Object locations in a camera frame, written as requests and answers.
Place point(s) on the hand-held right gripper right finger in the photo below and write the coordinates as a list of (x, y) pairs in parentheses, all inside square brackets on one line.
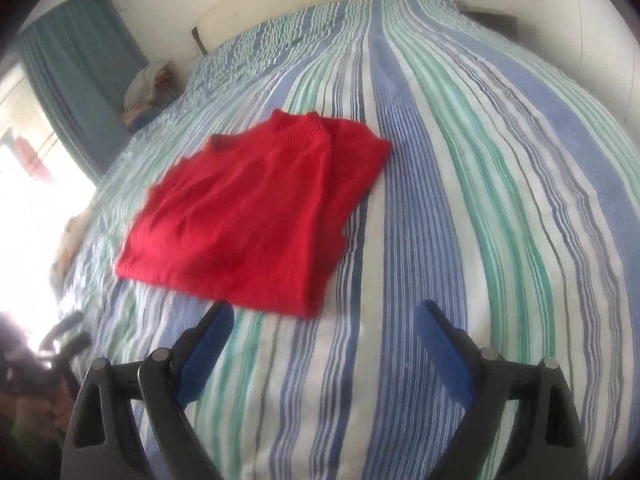
[(445, 350)]

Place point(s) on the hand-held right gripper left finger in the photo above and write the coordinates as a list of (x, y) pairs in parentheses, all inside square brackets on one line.
[(210, 332)]

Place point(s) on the red sweater with white print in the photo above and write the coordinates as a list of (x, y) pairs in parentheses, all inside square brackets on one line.
[(260, 210)]

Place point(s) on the pile of colourful clothes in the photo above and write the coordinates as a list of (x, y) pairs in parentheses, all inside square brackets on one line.
[(147, 92)]

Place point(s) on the blue green striped bedspread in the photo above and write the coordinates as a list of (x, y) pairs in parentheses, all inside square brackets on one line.
[(450, 210)]

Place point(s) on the black exercise machine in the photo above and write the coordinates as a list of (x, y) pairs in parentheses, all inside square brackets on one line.
[(35, 360)]

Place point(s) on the teal curtain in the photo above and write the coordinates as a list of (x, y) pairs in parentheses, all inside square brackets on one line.
[(80, 75)]

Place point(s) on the beige padded headboard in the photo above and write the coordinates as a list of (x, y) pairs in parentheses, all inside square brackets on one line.
[(320, 5)]

